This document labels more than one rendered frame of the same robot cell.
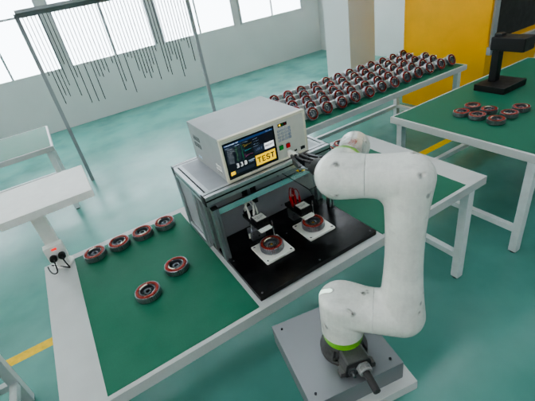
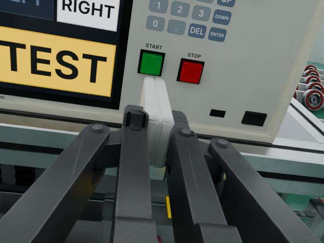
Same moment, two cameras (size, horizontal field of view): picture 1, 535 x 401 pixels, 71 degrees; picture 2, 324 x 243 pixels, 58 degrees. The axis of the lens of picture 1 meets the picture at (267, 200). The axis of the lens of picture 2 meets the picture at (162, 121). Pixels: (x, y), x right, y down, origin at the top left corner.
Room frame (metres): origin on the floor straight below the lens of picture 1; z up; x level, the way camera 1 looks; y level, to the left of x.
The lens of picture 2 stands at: (1.33, -0.20, 1.26)
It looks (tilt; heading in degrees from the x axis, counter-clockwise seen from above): 27 degrees down; 17
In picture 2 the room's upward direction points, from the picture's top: 12 degrees clockwise
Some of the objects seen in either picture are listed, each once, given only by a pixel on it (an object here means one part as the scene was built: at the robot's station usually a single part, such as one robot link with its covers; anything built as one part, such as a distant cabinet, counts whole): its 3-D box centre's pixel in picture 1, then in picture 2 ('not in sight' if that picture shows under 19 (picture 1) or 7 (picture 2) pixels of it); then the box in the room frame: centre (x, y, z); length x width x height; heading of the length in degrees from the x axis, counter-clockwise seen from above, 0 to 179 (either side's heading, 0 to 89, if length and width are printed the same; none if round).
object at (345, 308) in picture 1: (345, 313); not in sight; (0.75, -0.17, 0.98); 0.16 x 0.13 x 0.19; 68
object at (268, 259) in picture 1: (272, 248); not in sight; (1.37, 0.02, 0.78); 0.15 x 0.15 x 0.01; 26
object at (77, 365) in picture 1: (268, 224); not in sight; (1.65, 0.02, 0.72); 2.20 x 1.01 x 0.05; 116
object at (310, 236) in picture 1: (313, 227); not in sight; (1.48, -0.20, 0.78); 0.15 x 0.15 x 0.01; 26
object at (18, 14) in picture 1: (135, 83); not in sight; (4.75, 1.30, 0.96); 1.84 x 0.50 x 1.93; 116
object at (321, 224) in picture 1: (313, 223); not in sight; (1.48, -0.20, 0.80); 0.11 x 0.11 x 0.04
